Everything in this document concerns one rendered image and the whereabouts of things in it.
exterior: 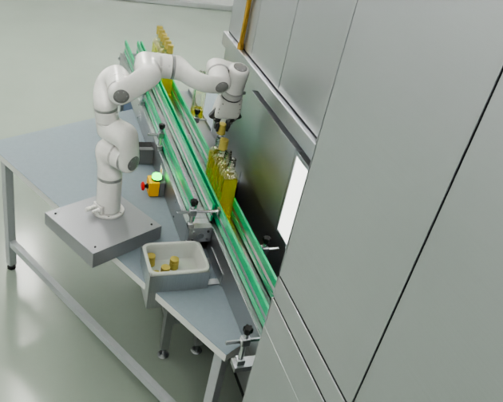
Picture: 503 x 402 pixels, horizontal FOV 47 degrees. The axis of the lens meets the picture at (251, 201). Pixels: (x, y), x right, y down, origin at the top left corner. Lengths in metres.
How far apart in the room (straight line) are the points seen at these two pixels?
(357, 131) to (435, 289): 0.30
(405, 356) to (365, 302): 0.12
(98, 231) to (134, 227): 0.14
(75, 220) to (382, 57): 1.63
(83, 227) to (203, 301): 0.55
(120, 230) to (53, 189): 0.46
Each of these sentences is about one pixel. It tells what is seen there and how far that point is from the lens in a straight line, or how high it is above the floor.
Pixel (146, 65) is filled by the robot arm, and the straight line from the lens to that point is 1.98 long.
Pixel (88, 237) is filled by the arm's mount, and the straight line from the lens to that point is 2.23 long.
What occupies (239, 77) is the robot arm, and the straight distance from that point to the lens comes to 2.11.
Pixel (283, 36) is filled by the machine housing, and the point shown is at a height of 1.58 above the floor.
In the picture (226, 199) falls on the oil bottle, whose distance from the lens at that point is 2.24.
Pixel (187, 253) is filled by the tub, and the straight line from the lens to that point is 2.24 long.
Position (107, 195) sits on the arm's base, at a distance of 2.29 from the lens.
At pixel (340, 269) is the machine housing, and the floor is 1.58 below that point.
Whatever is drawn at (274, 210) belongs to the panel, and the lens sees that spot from 2.13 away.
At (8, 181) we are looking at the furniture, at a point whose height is 0.56.
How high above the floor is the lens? 2.20
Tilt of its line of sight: 33 degrees down
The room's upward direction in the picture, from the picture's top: 13 degrees clockwise
